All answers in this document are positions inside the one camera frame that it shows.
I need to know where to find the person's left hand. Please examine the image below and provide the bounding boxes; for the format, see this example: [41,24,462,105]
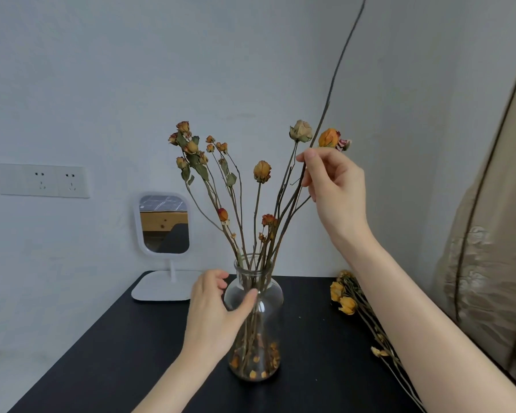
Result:
[181,269,259,363]

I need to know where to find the person's right hand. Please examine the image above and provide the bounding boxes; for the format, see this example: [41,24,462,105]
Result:
[296,147,377,255]

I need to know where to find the clear glass vase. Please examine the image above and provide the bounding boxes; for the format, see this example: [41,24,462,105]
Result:
[223,253,284,382]

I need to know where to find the long bare twig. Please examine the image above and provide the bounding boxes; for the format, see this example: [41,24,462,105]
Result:
[267,0,369,271]

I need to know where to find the person's left forearm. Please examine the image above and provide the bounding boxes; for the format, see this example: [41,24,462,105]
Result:
[132,346,226,413]

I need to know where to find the person's right forearm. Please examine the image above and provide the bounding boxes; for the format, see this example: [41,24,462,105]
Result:
[333,236,516,413]

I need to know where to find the bouquet of dried roses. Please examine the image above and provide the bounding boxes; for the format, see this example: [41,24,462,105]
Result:
[168,119,353,379]

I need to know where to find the fallen dried petals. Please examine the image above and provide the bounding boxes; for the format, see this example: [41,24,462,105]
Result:
[229,337,281,380]

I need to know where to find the bundle of dried yellow roses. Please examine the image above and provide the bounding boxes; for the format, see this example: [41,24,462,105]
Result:
[329,270,427,413]

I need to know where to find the white standing mirror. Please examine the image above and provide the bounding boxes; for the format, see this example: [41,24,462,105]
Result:
[131,192,204,303]

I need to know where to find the beige patterned curtain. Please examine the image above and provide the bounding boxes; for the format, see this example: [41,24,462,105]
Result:
[430,38,516,385]

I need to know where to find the white wall socket panel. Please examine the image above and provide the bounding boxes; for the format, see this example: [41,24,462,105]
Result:
[0,162,91,199]

